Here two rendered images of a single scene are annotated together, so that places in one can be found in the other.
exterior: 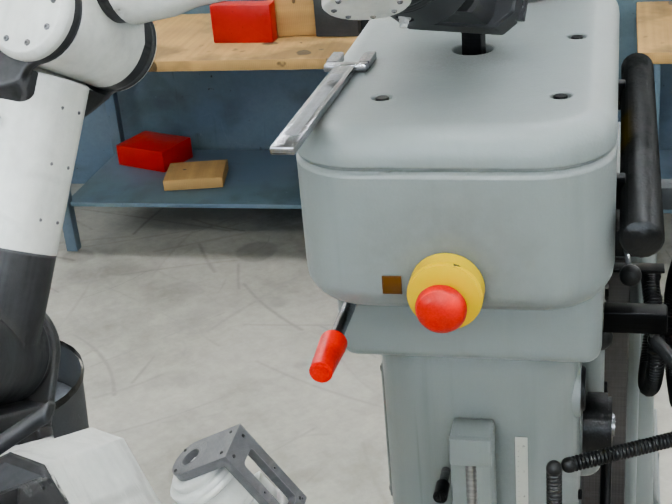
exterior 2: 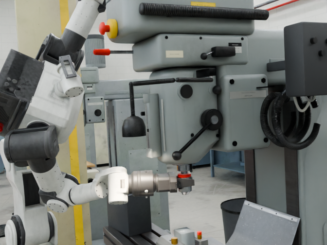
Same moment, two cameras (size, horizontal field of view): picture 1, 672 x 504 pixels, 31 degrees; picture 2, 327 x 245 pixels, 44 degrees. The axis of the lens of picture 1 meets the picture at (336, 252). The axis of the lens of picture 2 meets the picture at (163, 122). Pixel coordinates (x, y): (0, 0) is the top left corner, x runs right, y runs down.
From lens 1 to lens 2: 135 cm
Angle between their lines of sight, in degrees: 53
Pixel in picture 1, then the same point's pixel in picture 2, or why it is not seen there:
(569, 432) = (176, 101)
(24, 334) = (66, 46)
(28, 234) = (72, 26)
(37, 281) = (72, 37)
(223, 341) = not seen: outside the picture
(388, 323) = (136, 59)
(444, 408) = (152, 91)
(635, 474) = (302, 198)
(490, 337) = (147, 59)
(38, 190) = (77, 18)
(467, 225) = (115, 10)
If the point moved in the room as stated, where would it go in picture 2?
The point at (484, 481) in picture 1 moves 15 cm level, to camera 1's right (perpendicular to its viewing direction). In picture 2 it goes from (148, 108) to (178, 107)
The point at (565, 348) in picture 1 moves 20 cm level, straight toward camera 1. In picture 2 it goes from (155, 60) to (93, 60)
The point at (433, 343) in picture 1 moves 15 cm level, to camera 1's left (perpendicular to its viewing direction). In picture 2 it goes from (141, 63) to (116, 68)
